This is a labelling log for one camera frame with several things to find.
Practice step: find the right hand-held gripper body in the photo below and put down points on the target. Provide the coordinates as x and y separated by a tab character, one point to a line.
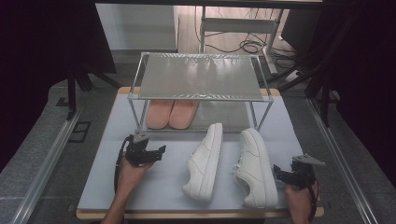
306	171

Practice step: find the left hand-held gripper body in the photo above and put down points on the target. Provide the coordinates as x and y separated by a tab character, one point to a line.
138	151

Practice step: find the white sneaker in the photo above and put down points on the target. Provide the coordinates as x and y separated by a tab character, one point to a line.
255	174
204	161

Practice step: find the metal shoe rack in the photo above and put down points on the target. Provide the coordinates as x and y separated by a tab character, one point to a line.
199	77

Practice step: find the person's right hand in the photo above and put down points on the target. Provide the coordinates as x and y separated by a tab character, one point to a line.
299	199

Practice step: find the person's left hand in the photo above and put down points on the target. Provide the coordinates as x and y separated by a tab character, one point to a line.
132	175

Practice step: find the black tripod stand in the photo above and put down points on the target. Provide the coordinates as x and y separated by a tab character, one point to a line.
73	93

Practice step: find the white power strip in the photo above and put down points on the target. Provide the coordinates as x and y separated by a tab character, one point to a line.
294	76

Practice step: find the dark curtain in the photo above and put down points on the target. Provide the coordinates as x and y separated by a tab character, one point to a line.
373	77
37	62

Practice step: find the white cabinet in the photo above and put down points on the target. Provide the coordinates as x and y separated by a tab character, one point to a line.
137	28

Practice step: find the black monitor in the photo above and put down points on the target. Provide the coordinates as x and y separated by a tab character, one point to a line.
300	31

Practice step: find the black floor frame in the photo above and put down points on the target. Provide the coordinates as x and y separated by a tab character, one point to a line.
79	132

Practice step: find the white desk frame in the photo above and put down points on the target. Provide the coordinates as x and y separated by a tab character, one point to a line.
239	25

